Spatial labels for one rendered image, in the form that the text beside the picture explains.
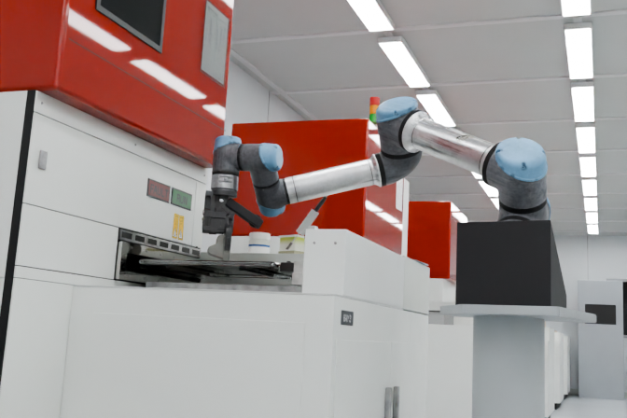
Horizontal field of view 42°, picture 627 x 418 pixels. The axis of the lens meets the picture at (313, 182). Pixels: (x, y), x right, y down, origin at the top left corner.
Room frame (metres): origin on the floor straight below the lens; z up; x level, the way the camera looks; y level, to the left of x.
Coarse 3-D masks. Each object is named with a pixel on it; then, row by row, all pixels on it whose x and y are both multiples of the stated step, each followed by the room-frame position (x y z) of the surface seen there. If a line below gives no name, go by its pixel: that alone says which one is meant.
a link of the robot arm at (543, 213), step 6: (498, 204) 1.97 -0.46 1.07; (540, 204) 1.91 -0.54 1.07; (546, 204) 1.94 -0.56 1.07; (498, 210) 1.99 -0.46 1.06; (504, 210) 1.95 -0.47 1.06; (510, 210) 1.93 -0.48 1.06; (516, 210) 1.92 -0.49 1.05; (522, 210) 1.91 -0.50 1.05; (528, 210) 1.91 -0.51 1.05; (534, 210) 1.91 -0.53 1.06; (540, 210) 1.92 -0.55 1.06; (546, 210) 1.95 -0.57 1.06; (498, 216) 1.99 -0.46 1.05; (504, 216) 1.94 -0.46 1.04; (522, 216) 1.92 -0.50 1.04; (528, 216) 1.92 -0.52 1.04; (534, 216) 1.93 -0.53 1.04; (540, 216) 1.94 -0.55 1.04; (546, 216) 1.96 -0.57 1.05
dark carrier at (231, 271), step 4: (196, 268) 2.15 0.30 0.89; (200, 268) 2.15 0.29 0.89; (204, 268) 2.14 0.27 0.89; (208, 268) 2.13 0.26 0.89; (212, 268) 2.12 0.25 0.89; (216, 268) 2.12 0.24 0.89; (220, 268) 2.11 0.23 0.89; (224, 268) 2.10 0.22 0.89; (228, 268) 2.10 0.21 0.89; (232, 268) 2.09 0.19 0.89; (236, 268) 2.08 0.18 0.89; (260, 268) 2.04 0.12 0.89; (264, 268) 2.03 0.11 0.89; (268, 268) 2.03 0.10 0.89; (272, 268) 2.02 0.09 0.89; (216, 272) 2.28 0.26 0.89; (220, 272) 2.28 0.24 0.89; (224, 272) 2.27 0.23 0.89; (228, 272) 2.26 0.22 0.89; (232, 272) 2.25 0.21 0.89; (236, 272) 2.24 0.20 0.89; (240, 272) 2.24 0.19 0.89; (244, 272) 2.23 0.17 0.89; (248, 272) 2.22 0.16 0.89; (276, 272) 2.17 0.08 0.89; (280, 272) 2.16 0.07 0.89; (284, 272) 2.15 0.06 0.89; (288, 272) 2.14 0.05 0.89
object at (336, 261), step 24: (312, 240) 1.74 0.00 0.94; (336, 240) 1.72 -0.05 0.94; (360, 240) 1.81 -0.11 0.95; (312, 264) 1.74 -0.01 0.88; (336, 264) 1.72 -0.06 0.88; (360, 264) 1.82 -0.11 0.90; (384, 264) 2.03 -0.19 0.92; (312, 288) 1.74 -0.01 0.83; (336, 288) 1.72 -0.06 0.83; (360, 288) 1.83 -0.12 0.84; (384, 288) 2.03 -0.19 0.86
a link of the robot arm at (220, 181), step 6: (216, 174) 2.18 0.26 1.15; (222, 174) 2.18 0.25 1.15; (228, 174) 2.18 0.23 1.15; (216, 180) 2.18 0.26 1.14; (222, 180) 2.18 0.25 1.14; (228, 180) 2.18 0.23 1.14; (234, 180) 2.19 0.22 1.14; (216, 186) 2.18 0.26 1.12; (222, 186) 2.18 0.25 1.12; (228, 186) 2.18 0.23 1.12; (234, 186) 2.19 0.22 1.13
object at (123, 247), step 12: (120, 252) 2.02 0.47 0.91; (132, 252) 2.07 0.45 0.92; (144, 252) 2.12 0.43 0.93; (156, 252) 2.18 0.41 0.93; (168, 252) 2.24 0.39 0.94; (120, 264) 2.02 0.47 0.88; (120, 276) 2.03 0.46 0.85; (132, 276) 2.08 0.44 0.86; (144, 276) 2.13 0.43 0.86; (156, 276) 2.19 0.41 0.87
